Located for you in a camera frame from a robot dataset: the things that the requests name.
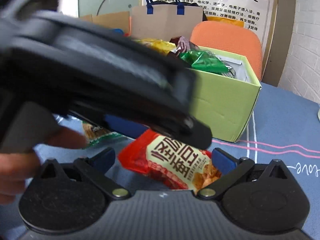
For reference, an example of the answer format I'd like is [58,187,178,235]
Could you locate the person left hand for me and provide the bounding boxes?
[1,126,87,205]

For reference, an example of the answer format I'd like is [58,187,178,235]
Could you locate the brown paper bag blue handles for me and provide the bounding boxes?
[131,0,204,41]

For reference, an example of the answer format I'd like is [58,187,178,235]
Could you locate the green candy packet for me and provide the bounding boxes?
[179,50,229,74]

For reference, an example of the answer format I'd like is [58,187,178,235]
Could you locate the dark red chocolate snack packet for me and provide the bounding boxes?
[167,36,200,58]

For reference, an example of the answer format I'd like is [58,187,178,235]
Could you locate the open cardboard box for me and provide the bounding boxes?
[80,11,131,34]

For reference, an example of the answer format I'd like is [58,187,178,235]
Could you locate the green cardboard snack box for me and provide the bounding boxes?
[187,47,261,142]

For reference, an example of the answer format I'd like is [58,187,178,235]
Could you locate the blue chair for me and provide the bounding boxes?
[112,28,125,35]

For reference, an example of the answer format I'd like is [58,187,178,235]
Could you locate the red white bean snack packet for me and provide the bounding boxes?
[118,129,222,193]

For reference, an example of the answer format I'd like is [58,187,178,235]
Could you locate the yellow cracker packet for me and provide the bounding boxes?
[134,38,177,56]

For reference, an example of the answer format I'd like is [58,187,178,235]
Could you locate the green trimmed cookie packet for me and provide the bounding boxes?
[82,121,121,148]

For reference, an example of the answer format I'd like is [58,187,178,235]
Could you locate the orange chair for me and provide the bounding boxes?
[190,21,263,80]

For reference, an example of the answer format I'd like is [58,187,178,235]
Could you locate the yellow bag behind chair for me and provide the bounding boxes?
[207,16,245,28]

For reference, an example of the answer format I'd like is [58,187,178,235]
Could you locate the blue striped tablecloth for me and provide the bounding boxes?
[0,81,320,240]

